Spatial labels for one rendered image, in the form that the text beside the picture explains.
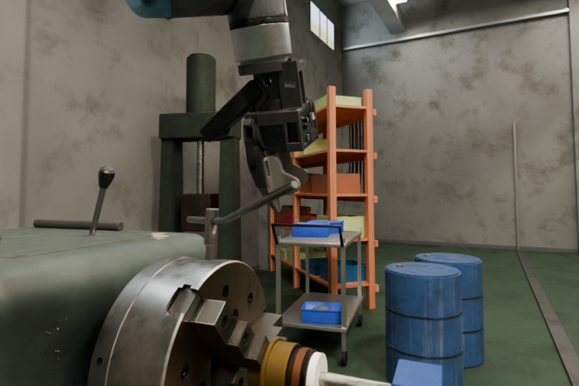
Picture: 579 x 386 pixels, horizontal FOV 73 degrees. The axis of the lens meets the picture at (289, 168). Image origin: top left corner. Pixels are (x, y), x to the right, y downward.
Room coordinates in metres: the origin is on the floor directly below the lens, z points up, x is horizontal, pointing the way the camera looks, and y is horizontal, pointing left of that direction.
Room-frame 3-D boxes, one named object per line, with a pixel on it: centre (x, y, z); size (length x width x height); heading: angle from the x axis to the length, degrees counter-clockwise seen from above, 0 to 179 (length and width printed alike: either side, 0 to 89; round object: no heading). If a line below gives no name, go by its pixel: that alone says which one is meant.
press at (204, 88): (4.36, 0.99, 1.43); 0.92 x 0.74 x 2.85; 63
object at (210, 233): (0.67, 0.14, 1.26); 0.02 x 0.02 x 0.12
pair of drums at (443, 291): (3.06, -1.12, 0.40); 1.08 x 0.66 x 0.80; 155
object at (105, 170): (0.82, 0.38, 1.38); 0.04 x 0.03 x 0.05; 68
